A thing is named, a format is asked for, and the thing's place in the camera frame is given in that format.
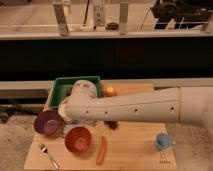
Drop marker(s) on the silver metal fork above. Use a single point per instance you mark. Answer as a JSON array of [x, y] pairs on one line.
[[44, 149]]

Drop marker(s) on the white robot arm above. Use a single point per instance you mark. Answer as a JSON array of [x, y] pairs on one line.
[[185, 105]]

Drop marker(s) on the green plastic tray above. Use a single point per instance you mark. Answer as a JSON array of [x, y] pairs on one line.
[[63, 85]]

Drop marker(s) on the orange fruit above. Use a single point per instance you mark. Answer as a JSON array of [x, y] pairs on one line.
[[110, 92]]

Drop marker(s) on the dark purple grapes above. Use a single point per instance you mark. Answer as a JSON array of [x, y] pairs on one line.
[[112, 124]]

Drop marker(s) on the dark bowl on shelf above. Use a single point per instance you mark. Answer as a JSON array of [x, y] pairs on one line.
[[112, 26]]

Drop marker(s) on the red-brown bowl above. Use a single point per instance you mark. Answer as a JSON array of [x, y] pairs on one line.
[[78, 140]]

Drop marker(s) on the orange carrot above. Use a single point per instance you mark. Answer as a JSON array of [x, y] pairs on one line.
[[102, 151]]

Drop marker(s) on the purple bowl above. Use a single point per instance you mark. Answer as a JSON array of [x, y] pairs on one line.
[[48, 122]]

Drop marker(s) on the wooden table board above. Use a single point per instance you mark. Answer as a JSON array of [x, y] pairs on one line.
[[131, 147]]

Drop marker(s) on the blue cup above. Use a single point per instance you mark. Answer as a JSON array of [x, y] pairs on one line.
[[163, 141]]

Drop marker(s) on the black equipment on shelf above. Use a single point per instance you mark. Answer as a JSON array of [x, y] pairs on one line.
[[185, 13]]

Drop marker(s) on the middle white bracket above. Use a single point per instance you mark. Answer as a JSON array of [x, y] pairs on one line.
[[99, 12]]

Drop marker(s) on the right metal bracket post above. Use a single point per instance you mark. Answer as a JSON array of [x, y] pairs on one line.
[[123, 16]]

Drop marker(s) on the metal bracket post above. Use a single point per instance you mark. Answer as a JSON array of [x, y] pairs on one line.
[[123, 16], [60, 17]]

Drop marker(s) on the left metal bracket post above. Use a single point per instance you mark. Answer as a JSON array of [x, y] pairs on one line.
[[60, 17]]

